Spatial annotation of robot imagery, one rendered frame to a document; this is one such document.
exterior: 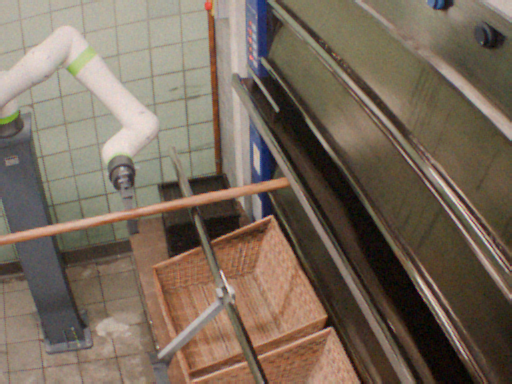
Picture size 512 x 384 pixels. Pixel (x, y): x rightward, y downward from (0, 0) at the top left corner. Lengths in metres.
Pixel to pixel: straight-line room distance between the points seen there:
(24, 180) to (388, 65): 1.65
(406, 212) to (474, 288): 0.30
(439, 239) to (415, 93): 0.30
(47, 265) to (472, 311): 2.07
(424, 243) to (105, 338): 2.17
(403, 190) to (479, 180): 0.37
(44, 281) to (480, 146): 2.23
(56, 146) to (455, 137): 2.40
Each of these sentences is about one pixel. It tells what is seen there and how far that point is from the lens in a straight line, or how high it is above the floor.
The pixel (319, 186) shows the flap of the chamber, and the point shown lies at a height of 1.40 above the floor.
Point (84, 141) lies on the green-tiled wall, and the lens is 3.31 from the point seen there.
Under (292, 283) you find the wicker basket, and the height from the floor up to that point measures 0.78.
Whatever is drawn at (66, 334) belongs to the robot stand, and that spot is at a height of 0.09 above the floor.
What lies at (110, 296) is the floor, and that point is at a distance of 3.51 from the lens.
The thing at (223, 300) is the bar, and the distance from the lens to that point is 1.77.
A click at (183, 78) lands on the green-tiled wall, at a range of 3.24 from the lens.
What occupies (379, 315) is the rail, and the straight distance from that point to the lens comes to 1.38.
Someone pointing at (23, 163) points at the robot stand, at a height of 1.08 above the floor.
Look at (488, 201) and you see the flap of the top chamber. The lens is 1.15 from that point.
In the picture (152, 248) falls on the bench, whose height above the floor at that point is 0.58.
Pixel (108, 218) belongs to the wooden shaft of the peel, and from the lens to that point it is 2.03.
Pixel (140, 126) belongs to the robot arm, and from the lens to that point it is 2.24.
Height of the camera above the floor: 2.43
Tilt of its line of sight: 37 degrees down
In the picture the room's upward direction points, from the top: 2 degrees counter-clockwise
